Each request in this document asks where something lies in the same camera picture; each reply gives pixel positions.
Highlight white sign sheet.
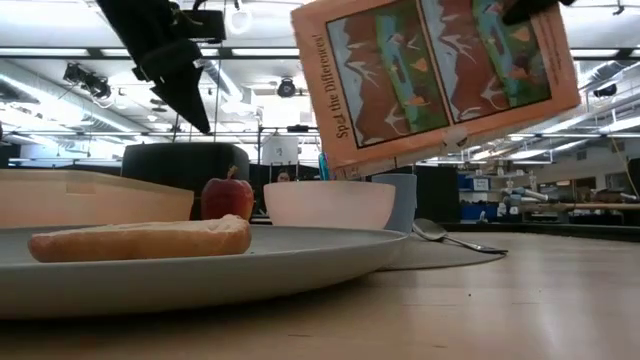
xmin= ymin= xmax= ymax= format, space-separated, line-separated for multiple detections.
xmin=260 ymin=135 xmax=300 ymax=166

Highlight light blue cup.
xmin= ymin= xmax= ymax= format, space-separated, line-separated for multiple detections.
xmin=372 ymin=173 xmax=418 ymax=235

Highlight red apple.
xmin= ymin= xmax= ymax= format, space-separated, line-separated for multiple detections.
xmin=200 ymin=165 xmax=255 ymax=222

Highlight black metal stand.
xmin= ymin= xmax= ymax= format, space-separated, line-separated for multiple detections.
xmin=257 ymin=124 xmax=321 ymax=181

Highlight silver metal spoon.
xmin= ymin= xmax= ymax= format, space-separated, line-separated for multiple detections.
xmin=412 ymin=217 xmax=509 ymax=255

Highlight pale pink bowl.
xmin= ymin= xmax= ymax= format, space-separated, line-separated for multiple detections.
xmin=263 ymin=180 xmax=397 ymax=231

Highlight black metal rail frame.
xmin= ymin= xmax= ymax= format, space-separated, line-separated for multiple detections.
xmin=439 ymin=222 xmax=640 ymax=244

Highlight grey round plate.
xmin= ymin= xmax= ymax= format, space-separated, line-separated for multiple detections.
xmin=0 ymin=223 xmax=409 ymax=319

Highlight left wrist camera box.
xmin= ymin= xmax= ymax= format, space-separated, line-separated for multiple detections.
xmin=172 ymin=8 xmax=227 ymax=44

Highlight slice of toast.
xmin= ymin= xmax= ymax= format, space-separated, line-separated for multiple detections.
xmin=27 ymin=214 xmax=253 ymax=264

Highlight black partition panel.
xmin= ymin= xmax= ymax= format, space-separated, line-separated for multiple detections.
xmin=414 ymin=164 xmax=461 ymax=226

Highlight orange Cheerios cereal box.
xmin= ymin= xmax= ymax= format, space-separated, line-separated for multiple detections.
xmin=290 ymin=0 xmax=582 ymax=180

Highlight white hanging ring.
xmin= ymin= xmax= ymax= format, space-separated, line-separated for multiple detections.
xmin=225 ymin=3 xmax=253 ymax=35

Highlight silver ceiling duct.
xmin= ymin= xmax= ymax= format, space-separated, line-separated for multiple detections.
xmin=202 ymin=59 xmax=246 ymax=104

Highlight black ceiling spotlight cluster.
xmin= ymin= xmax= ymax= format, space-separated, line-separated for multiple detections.
xmin=63 ymin=63 xmax=112 ymax=100

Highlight black toaster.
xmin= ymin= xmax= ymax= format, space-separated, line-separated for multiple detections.
xmin=120 ymin=142 xmax=250 ymax=221

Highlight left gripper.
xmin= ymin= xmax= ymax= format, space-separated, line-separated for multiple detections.
xmin=95 ymin=0 xmax=212 ymax=135

